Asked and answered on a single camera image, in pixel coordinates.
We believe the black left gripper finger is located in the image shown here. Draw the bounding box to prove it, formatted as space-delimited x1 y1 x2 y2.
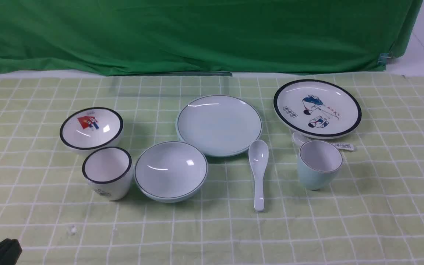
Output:
0 238 22 265

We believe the light blue bowl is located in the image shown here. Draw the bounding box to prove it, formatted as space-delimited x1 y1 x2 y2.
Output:
134 141 210 203

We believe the light blue spoon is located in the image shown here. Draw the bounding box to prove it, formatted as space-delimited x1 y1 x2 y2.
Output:
248 139 269 212

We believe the light blue cup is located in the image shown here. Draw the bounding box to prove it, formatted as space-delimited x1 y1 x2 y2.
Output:
297 140 344 191

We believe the white cup with black rim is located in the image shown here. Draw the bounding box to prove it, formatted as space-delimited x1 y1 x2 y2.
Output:
81 146 134 201

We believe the white bowl with black rim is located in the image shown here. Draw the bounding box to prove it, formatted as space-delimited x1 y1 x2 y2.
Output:
59 107 124 156

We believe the green backdrop cloth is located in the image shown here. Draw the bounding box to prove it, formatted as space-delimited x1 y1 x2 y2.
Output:
0 0 423 76

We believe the light blue plate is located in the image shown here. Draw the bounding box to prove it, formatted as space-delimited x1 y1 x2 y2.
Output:
175 95 263 158

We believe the white printed spoon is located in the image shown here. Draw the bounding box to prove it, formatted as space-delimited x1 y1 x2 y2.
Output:
292 132 356 152

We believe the white plate with cartoon print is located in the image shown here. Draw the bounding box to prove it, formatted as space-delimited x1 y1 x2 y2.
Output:
273 79 362 139

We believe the green checkered tablecloth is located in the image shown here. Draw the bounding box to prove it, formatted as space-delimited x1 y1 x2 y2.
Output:
0 73 424 265

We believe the metal binder clip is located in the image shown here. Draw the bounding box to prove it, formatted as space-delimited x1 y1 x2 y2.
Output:
377 53 395 67

